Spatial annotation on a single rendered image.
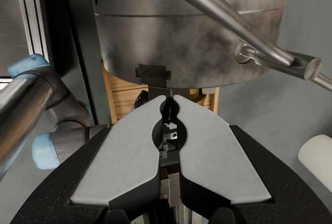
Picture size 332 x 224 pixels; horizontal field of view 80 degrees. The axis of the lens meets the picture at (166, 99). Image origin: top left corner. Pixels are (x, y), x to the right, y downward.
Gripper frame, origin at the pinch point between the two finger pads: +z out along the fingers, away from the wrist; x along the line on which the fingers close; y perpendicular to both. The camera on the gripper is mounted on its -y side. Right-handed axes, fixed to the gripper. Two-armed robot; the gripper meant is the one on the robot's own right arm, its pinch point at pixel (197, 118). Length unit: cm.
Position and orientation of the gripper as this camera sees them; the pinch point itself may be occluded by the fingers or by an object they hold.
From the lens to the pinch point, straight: 48.4
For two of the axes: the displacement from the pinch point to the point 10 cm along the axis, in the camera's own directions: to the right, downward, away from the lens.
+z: 9.7, -1.3, 2.0
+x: 2.4, 4.5, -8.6
